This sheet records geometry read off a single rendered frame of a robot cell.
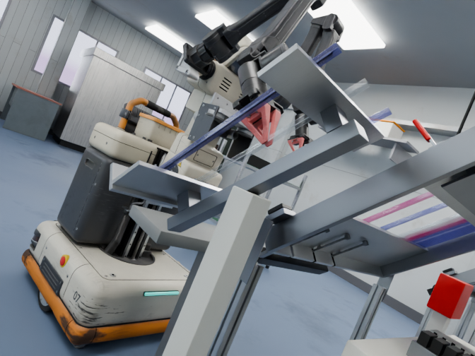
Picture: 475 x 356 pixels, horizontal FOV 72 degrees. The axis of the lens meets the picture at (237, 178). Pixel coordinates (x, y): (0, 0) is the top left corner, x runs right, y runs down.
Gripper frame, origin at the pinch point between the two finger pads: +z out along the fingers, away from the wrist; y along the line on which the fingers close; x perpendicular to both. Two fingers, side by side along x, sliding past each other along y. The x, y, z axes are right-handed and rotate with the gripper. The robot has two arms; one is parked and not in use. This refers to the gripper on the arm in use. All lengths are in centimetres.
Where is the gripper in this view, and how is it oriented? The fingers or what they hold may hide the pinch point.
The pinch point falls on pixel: (266, 140)
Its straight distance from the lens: 67.1
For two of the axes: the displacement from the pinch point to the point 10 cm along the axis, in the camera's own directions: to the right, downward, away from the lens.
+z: 1.5, 8.8, -4.6
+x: -7.3, 4.1, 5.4
